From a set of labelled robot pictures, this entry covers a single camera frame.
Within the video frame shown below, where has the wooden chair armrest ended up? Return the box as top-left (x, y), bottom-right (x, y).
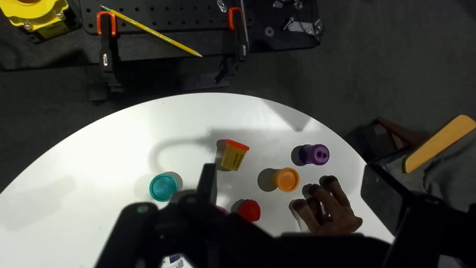
top-left (403, 115), bottom-right (476, 173)

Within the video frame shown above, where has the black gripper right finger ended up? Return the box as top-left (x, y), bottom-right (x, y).
top-left (362, 166), bottom-right (403, 236)

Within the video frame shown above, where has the orange handled black clamp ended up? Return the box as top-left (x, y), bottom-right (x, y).
top-left (95, 11), bottom-right (121, 93)

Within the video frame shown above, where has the black perforated board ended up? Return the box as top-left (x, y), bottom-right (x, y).
top-left (76, 0), bottom-right (240, 35)

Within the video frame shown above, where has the red play-dough tub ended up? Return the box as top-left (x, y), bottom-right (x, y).
top-left (231, 200), bottom-right (260, 222)

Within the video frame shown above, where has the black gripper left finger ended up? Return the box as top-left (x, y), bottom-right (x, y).
top-left (198, 164), bottom-right (217, 204)

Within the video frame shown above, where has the brown teddy bear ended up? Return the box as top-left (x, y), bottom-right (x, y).
top-left (289, 176), bottom-right (363, 237)

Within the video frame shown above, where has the teal lid play-dough tub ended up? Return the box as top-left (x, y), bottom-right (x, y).
top-left (149, 173), bottom-right (183, 203)

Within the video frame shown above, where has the yellow tub with orange lid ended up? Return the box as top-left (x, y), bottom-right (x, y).
top-left (217, 140), bottom-right (250, 172)

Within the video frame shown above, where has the yellow emergency stop box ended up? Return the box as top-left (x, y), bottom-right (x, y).
top-left (0, 0), bottom-right (70, 39)

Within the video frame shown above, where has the yellow pencil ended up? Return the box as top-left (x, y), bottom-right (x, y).
top-left (100, 5), bottom-right (202, 58)

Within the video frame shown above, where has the purple play-dough tub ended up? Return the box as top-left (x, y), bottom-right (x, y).
top-left (292, 145), bottom-right (330, 166)

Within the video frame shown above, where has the orange play-dough tub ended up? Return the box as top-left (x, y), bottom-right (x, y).
top-left (257, 169), bottom-right (301, 192)

